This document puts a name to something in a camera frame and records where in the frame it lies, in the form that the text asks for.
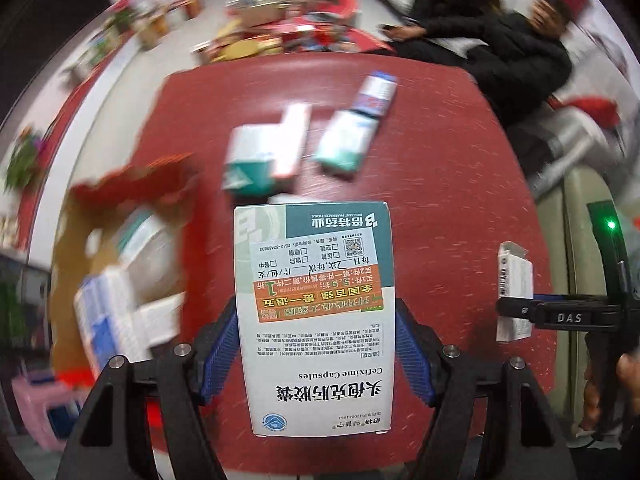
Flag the blue white medicine box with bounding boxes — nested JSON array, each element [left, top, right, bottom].
[[74, 270, 151, 381]]

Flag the black television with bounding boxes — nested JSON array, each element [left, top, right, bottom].
[[0, 0, 116, 126]]

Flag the red cloth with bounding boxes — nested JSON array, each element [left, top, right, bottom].
[[550, 95, 621, 128]]

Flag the green white cefixime box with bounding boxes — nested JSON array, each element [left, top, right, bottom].
[[233, 202, 399, 436]]

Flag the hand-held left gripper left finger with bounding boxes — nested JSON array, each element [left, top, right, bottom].
[[55, 297, 241, 480]]

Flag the red cardboard gift box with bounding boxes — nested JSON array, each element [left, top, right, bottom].
[[50, 155, 201, 366]]

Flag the pink plastic stool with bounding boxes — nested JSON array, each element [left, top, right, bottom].
[[10, 367, 96, 453]]

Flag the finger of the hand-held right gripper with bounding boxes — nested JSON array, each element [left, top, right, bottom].
[[496, 296, 623, 320]]

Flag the grey sofa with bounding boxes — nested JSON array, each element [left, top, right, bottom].
[[375, 0, 640, 201]]

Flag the white green medicine box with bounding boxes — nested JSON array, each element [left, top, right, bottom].
[[222, 125, 301, 196]]

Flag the person's right hand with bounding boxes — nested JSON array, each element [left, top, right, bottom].
[[614, 352, 640, 413]]

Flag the white blue-striped medicine box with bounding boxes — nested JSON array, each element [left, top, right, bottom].
[[496, 241, 535, 343]]

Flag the medicine boxes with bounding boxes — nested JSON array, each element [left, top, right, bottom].
[[90, 205, 181, 301]]

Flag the white printed medicine box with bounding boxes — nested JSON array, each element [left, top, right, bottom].
[[312, 110, 379, 178]]

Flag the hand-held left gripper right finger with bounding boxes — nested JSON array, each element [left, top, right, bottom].
[[395, 305, 576, 480]]

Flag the red white slim medicine box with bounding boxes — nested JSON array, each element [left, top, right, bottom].
[[272, 104, 312, 181]]

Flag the blue white long cream box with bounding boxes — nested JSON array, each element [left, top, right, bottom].
[[350, 72, 398, 118]]

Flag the potted green plant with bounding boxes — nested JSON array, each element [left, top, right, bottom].
[[5, 127, 51, 191]]

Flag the beige leather seat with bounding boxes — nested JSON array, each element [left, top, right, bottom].
[[535, 167, 640, 411]]

